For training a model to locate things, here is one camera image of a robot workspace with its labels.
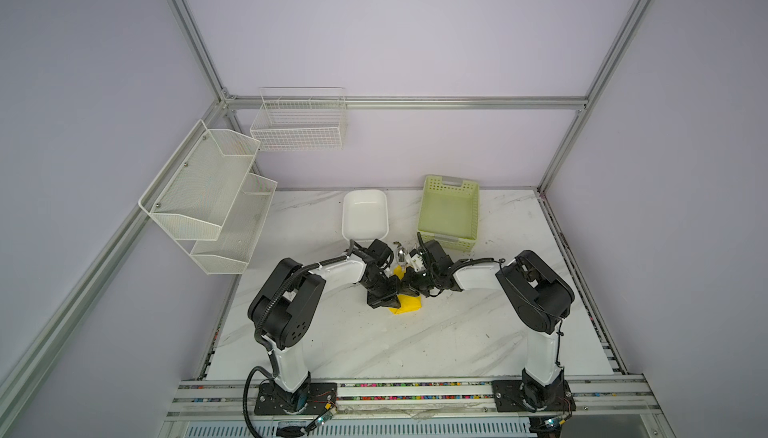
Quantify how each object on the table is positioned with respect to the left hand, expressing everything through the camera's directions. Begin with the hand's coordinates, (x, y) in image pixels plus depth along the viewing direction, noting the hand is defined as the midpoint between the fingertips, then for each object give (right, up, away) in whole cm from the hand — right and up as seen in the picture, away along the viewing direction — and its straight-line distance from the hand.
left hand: (399, 306), depth 87 cm
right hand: (-2, +4, +4) cm, 6 cm away
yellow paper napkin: (+2, 0, +1) cm, 2 cm away
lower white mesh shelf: (-52, +16, +4) cm, 55 cm away
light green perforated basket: (+20, +28, +29) cm, 45 cm away
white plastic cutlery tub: (-12, +26, +21) cm, 36 cm away
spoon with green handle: (+1, +14, +12) cm, 18 cm away
